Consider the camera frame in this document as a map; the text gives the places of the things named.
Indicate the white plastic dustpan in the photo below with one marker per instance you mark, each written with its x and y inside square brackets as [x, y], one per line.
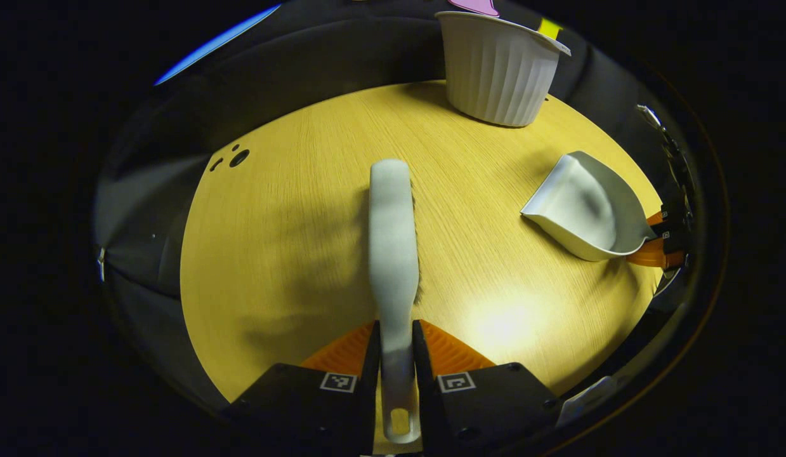
[589, 209]

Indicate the white ribbed garbage bin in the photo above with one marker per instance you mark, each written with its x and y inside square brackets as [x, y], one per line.
[500, 70]

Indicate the metal backdrop clip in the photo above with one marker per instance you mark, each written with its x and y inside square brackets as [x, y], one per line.
[101, 263]

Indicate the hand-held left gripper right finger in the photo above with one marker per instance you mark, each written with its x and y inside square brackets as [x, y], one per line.
[424, 393]

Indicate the small white broom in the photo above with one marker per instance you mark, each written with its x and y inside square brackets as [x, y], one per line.
[392, 254]

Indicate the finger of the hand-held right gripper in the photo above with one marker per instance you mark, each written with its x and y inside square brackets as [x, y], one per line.
[655, 219]
[656, 256]

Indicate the black backdrop cloth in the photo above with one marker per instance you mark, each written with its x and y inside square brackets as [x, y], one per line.
[291, 57]

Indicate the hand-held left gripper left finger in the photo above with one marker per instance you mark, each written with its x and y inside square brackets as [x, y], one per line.
[370, 393]

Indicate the wooden desktop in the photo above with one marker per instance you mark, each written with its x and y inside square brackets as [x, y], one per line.
[291, 222]

